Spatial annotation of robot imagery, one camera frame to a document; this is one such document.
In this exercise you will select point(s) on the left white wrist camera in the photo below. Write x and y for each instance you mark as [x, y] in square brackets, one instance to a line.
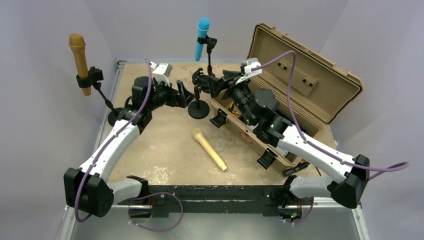
[161, 72]

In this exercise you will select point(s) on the black stand with blue mic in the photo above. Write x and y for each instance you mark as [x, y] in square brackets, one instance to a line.
[210, 42]

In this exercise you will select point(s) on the yellow black tool in case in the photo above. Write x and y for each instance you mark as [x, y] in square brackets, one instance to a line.
[231, 108]

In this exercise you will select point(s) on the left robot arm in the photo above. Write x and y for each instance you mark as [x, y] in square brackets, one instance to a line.
[87, 188]

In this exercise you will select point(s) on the cream beige microphone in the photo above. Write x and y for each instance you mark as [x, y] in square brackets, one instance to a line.
[201, 139]

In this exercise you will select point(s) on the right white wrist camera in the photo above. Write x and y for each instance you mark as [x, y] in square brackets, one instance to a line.
[249, 68]

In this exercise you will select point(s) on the brown gold microphone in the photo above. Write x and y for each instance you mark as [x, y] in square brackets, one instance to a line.
[77, 45]

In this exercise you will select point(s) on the tan plastic tool case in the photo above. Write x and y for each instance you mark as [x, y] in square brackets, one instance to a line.
[310, 89]

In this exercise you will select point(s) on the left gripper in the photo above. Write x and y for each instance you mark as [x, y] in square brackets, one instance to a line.
[181, 100]

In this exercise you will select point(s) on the blue microphone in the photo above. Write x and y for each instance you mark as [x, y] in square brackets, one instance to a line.
[203, 27]

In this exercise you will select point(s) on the black shock mount mic stand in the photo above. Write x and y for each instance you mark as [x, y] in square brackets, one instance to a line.
[199, 109]

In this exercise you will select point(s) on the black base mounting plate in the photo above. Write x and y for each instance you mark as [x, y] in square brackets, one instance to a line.
[267, 200]

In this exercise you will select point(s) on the black stand with brown mic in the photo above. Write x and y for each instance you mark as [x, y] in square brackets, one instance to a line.
[94, 78]

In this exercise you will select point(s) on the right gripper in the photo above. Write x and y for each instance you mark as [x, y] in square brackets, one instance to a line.
[217, 86]

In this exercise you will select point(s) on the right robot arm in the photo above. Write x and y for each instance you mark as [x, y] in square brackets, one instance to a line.
[345, 178]

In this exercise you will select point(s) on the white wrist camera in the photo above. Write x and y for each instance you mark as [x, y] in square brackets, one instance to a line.
[161, 72]
[249, 68]

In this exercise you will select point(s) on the small black cylinder on table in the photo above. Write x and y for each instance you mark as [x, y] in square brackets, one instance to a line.
[290, 171]

